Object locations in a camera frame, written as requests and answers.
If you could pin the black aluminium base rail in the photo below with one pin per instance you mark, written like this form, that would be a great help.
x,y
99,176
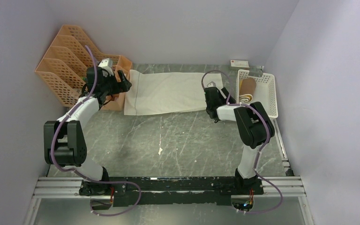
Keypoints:
x,y
170,190

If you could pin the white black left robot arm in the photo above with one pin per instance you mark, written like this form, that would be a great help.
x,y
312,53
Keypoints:
x,y
64,143

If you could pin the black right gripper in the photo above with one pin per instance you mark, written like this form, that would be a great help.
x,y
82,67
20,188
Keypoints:
x,y
225,93

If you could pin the white terry towel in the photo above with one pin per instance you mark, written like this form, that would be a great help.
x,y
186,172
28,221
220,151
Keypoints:
x,y
161,93

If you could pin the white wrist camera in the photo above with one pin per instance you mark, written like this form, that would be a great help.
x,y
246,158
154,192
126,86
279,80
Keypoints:
x,y
211,84
107,67

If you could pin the orange plastic file organizer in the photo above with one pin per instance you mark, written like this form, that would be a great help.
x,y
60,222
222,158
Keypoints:
x,y
63,66

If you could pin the white red small box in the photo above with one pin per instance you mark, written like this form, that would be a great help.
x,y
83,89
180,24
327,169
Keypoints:
x,y
239,64

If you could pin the white perforated plastic basket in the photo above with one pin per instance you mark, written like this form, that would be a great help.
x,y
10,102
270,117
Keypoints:
x,y
265,91

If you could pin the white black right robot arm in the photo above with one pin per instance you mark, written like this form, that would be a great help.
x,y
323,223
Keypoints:
x,y
254,127

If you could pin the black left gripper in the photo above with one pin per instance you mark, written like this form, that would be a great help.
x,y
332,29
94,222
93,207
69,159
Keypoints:
x,y
123,86

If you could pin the yellow brown bear towel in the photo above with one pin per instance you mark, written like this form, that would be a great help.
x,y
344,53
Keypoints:
x,y
246,90

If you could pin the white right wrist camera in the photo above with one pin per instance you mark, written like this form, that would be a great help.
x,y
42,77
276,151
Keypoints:
x,y
211,84

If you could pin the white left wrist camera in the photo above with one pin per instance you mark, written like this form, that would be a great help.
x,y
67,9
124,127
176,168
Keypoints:
x,y
107,67

